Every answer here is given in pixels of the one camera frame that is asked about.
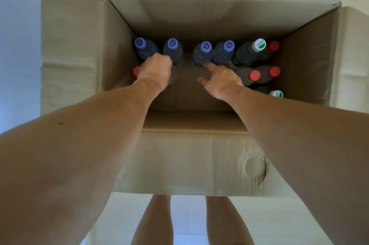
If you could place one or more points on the person's left hand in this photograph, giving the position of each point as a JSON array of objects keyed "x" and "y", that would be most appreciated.
[{"x": 157, "y": 71}]

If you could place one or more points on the person's right hand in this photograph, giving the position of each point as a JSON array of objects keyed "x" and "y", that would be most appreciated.
[{"x": 225, "y": 83}]

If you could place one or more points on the group of bottles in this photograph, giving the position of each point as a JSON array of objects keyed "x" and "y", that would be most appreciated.
[{"x": 223, "y": 51}]

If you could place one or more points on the brown cardboard box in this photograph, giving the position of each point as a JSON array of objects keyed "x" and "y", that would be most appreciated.
[{"x": 187, "y": 161}]

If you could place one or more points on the person's left forearm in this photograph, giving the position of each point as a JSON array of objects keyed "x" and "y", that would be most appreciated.
[{"x": 72, "y": 152}]

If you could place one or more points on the person's right forearm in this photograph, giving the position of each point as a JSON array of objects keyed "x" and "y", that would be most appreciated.
[{"x": 311, "y": 144}]

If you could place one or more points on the person's right leg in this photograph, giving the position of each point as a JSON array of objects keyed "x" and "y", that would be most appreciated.
[{"x": 226, "y": 221}]

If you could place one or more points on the person's leg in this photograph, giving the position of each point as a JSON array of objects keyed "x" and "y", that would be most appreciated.
[
  {"x": 154, "y": 221},
  {"x": 226, "y": 221}
]

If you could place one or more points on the person's left leg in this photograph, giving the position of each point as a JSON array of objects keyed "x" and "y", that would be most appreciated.
[{"x": 154, "y": 221}]

